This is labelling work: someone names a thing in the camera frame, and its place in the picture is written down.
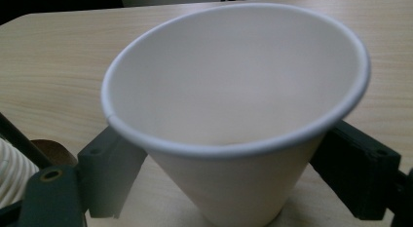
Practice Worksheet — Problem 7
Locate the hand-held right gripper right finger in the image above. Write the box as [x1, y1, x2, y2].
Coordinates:
[309, 119, 402, 221]

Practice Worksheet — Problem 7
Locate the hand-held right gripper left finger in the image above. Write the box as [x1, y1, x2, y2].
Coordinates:
[77, 125, 149, 220]

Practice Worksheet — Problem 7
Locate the dark double cup holder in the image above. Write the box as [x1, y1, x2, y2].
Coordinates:
[0, 112, 79, 170]

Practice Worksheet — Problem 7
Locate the single white paper cup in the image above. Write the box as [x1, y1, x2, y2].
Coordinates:
[99, 1, 372, 227]

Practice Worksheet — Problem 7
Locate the black curtain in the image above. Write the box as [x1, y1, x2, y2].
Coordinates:
[0, 0, 125, 26]

